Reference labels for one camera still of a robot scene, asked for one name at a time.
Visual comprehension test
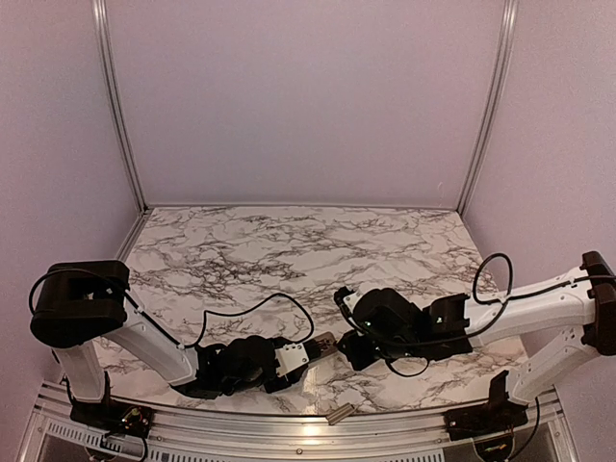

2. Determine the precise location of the left aluminium corner post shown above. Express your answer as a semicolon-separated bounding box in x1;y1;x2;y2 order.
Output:
92;0;148;214

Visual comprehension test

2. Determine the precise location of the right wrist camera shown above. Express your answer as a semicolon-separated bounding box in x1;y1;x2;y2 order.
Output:
333;287;361;321

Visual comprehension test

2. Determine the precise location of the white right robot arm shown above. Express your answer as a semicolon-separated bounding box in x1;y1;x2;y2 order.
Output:
333;251;615;431

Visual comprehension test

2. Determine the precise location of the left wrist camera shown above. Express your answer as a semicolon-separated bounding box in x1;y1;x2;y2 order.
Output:
275;344;309;376

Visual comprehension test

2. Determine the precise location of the right aluminium corner post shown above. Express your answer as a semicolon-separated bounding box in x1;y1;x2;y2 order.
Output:
456;0;519;218

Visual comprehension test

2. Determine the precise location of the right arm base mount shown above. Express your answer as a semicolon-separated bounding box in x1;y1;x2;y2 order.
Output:
444;371;528;441

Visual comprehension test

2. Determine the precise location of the aluminium front table rail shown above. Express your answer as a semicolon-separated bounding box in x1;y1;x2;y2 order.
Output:
18;384;578;462

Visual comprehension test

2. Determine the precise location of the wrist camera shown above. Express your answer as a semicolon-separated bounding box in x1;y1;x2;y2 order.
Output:
333;287;361;321
275;344;309;376

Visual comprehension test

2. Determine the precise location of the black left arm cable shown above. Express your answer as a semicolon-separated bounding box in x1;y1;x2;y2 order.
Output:
28;269;314;350

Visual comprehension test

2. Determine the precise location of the grey battery compartment cover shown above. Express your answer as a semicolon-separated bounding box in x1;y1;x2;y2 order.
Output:
325;403;356;425

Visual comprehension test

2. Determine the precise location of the white remote control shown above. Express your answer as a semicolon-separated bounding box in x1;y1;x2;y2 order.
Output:
303;332;338;363

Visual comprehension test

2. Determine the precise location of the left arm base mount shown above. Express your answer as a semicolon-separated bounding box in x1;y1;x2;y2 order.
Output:
64;372;153;439

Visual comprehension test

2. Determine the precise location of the aluminium corner post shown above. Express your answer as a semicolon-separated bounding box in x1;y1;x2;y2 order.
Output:
92;0;148;214
456;0;519;218

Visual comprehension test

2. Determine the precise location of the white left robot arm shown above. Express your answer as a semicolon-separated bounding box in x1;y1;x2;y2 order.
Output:
28;260;336;428

